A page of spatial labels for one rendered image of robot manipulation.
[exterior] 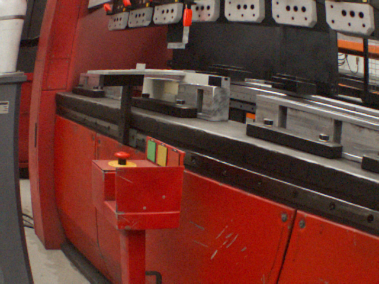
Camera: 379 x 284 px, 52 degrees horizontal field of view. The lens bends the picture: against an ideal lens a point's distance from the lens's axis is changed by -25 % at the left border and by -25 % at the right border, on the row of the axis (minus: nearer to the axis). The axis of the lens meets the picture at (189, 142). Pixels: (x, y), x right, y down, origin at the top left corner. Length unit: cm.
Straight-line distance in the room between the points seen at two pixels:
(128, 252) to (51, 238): 131
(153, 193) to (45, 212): 139
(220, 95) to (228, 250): 46
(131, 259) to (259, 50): 114
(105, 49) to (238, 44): 69
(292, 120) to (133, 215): 42
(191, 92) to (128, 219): 51
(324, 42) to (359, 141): 81
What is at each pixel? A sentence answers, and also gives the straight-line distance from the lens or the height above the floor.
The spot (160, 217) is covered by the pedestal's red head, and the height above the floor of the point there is 69.
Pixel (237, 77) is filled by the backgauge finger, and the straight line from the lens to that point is 166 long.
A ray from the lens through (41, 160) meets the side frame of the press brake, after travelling 231.
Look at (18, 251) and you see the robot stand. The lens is 139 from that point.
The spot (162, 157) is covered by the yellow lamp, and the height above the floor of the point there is 81.
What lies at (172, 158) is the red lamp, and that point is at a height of 82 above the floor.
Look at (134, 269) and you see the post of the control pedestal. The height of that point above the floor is 51.
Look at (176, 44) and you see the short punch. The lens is 157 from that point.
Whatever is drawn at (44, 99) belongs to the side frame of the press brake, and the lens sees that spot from 227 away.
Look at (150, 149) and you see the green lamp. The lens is 123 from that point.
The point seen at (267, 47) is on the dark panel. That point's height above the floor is 115.
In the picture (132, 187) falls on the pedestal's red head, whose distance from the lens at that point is 105.
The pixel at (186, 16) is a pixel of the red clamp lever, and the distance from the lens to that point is 140.
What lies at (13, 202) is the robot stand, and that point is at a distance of 133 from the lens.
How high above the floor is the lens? 104
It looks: 9 degrees down
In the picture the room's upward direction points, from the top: 5 degrees clockwise
